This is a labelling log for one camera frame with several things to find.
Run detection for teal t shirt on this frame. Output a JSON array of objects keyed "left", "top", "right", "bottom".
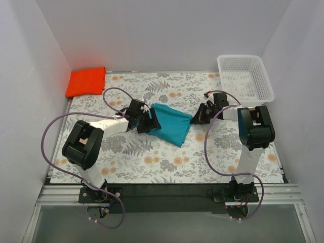
[{"left": 147, "top": 103, "right": 192, "bottom": 147}]

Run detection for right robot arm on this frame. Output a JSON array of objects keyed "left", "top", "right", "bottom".
[{"left": 190, "top": 101, "right": 275, "bottom": 201}]

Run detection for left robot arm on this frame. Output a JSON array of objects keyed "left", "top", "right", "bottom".
[{"left": 62, "top": 108, "right": 161, "bottom": 203}]

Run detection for floral patterned table mat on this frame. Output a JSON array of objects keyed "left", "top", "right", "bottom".
[{"left": 50, "top": 72, "right": 284, "bottom": 184}]

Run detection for white plastic basket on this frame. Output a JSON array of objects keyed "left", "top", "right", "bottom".
[{"left": 217, "top": 55, "right": 275, "bottom": 106}]

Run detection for folded orange t shirt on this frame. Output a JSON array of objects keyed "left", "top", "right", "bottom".
[{"left": 65, "top": 67, "right": 106, "bottom": 98}]

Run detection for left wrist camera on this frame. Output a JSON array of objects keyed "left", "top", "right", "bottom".
[{"left": 125, "top": 99, "right": 148, "bottom": 118}]

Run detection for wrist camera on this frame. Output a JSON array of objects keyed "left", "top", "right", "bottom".
[
  {"left": 125, "top": 99, "right": 148, "bottom": 118},
  {"left": 213, "top": 93, "right": 229, "bottom": 109}
]

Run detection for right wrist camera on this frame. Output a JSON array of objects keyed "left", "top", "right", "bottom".
[{"left": 213, "top": 93, "right": 229, "bottom": 109}]

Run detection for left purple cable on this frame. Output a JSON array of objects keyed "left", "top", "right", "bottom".
[{"left": 40, "top": 87, "right": 136, "bottom": 229}]

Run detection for purple cable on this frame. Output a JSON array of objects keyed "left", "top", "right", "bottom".
[
  {"left": 204, "top": 90, "right": 266, "bottom": 221},
  {"left": 40, "top": 87, "right": 136, "bottom": 229}
]

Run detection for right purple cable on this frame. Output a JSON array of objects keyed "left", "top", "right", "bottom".
[{"left": 204, "top": 90, "right": 266, "bottom": 221}]

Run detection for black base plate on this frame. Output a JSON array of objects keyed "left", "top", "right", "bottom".
[{"left": 77, "top": 183, "right": 260, "bottom": 215}]

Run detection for aluminium frame rail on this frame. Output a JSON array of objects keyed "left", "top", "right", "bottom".
[{"left": 35, "top": 186, "right": 84, "bottom": 207}]

